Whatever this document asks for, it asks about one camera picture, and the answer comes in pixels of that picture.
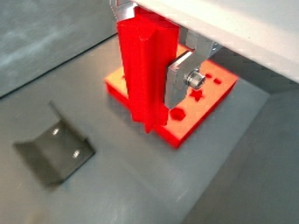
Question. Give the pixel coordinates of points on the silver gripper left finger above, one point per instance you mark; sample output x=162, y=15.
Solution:
x=123, y=9

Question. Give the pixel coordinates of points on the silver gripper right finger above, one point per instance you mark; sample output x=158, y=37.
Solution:
x=183, y=72

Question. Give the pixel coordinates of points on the red star-shaped peg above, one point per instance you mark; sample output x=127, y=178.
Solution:
x=148, y=43

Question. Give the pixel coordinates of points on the dark grey curved holder block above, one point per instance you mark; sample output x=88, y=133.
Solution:
x=58, y=152

